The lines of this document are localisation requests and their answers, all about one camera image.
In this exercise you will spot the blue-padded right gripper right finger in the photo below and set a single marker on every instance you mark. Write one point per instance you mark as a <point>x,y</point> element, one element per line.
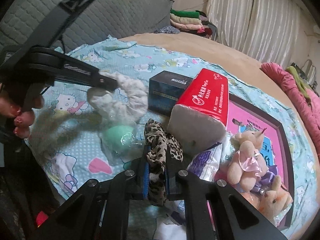
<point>173,188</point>

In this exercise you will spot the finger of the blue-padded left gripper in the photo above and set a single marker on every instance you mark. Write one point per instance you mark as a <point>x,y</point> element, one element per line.
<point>48,66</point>

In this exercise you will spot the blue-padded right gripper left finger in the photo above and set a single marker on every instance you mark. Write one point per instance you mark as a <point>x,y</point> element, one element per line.
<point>138,187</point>

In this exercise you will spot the purple white tissue pack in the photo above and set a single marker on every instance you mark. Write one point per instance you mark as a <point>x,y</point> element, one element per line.
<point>206,164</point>

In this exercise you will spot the green sponge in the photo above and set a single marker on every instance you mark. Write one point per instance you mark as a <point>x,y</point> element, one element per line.
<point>120,138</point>

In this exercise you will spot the leopard print scrunchie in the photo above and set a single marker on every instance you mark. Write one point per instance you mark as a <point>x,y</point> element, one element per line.
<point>162,145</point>

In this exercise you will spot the pink plush bunny toy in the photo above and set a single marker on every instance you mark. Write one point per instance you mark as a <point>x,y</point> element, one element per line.
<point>248,165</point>

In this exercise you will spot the white lace scrunchie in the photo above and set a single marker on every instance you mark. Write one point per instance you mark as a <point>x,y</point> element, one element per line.
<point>127,104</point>

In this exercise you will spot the orange plush bunny toy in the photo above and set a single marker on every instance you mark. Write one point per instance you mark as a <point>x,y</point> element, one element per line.
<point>272,201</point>

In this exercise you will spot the person's left hand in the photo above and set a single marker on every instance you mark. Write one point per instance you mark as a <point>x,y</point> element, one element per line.
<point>22,120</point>

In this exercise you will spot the Hello Kitty blue sheet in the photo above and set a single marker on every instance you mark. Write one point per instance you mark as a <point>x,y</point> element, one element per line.
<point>65,137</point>

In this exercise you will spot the red tissue pack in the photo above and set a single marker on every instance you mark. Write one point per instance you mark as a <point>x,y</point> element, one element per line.
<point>199,118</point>

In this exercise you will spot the grey quilted headboard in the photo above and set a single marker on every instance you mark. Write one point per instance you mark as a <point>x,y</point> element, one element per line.
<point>118,18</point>

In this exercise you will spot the dark box with pink book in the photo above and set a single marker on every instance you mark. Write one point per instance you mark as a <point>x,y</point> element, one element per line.
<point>244,116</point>

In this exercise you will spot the black cardboard box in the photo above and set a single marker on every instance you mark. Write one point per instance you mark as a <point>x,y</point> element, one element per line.
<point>165,89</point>

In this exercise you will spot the dark floral cloth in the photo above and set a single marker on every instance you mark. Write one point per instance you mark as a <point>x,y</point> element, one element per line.
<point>167,30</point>

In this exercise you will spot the stack of folded clothes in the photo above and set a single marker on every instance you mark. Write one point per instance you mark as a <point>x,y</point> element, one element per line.
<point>193,22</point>

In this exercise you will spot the pink quilted duvet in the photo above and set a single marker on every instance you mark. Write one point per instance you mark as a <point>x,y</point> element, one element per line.
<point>308,113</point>

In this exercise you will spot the green cloth on duvet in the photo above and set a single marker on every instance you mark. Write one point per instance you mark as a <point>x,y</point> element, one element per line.
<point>299,83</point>

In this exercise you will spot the white pleated curtains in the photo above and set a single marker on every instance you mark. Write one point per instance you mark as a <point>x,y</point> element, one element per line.
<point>265,30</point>

